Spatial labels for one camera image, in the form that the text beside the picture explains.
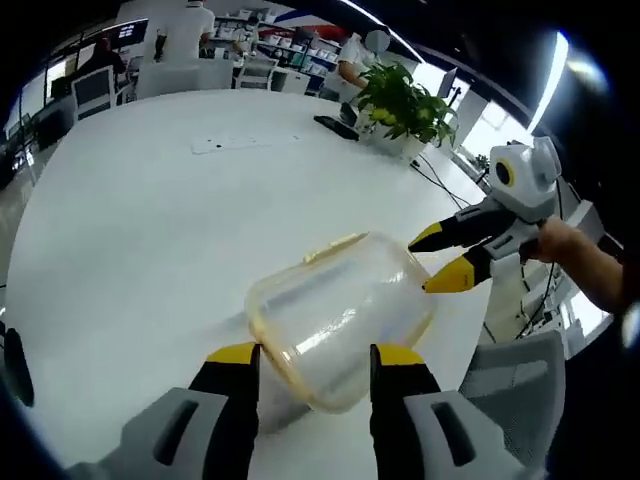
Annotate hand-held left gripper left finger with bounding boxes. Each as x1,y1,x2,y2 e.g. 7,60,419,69
67,342,261,480

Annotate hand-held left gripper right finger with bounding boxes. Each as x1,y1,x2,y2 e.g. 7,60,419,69
369,343,546,480

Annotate clear plastic buckle container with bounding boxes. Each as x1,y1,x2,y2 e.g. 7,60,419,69
244,230,437,414

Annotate person's right hand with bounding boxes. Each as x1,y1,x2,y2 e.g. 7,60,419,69
533,218,597,265

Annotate white plant pot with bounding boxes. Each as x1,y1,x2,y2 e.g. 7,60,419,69
357,112,432,162

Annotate long ceiling light strip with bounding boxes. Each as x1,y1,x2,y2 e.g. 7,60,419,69
531,29,571,130

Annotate mesh office chair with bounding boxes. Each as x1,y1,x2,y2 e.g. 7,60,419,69
458,329,567,454

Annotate desk monitor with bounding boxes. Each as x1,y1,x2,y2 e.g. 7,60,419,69
436,67,460,100

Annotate green potted plant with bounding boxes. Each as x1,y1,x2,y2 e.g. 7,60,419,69
349,61,460,150

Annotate black phone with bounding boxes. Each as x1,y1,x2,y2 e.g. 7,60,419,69
313,114,361,141

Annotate white framed office chair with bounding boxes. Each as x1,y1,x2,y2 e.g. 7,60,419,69
71,66,117,122
233,56,280,92

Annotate storage shelf with bins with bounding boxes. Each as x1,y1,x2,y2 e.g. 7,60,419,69
213,8,352,69

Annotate white low cabinet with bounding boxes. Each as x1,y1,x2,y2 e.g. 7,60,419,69
136,58,235,100

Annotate thin black table cable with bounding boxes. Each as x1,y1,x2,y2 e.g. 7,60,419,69
410,153,474,210

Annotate white post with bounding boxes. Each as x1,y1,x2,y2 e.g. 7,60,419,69
485,257,532,347

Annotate wall screen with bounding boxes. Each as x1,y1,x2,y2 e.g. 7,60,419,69
116,18,150,42

